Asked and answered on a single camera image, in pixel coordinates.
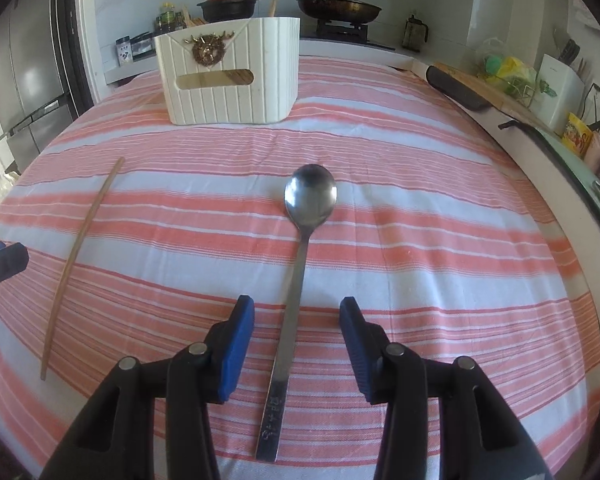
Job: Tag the cream ribbed utensil holder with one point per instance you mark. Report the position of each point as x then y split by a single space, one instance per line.
230 105

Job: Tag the pink striped tablecloth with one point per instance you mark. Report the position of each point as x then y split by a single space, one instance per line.
430 260

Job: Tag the wooden cutting board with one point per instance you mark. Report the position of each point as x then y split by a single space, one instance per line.
510 105

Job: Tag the white kitchen counter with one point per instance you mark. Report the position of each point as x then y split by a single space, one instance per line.
130 74

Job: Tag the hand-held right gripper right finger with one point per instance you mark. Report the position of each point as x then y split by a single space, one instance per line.
360 350

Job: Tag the green condiment bottle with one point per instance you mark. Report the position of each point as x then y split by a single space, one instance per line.
167 17

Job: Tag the pink packet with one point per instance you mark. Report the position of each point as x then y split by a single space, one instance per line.
597 152

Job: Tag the black storage container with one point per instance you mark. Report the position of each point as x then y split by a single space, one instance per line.
142 46

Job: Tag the black clay pot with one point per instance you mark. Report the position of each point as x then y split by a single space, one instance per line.
227 7

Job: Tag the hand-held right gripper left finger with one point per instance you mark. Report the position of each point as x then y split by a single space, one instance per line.
235 350

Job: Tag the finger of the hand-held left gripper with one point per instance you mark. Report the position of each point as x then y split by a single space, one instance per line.
2 262

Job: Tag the grey refrigerator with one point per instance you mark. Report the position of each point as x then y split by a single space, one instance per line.
35 80

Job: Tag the labelled glass jar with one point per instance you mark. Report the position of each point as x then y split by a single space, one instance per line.
123 52

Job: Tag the yellow snack packet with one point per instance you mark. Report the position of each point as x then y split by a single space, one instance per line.
576 135

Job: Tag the gas stove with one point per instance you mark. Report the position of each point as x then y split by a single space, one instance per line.
342 30

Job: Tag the yellow green plastic bag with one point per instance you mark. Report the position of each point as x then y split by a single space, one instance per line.
512 72

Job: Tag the white knife block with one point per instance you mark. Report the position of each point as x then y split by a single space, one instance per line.
560 92

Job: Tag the dark condiment bottle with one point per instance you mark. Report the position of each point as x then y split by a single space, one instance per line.
180 22

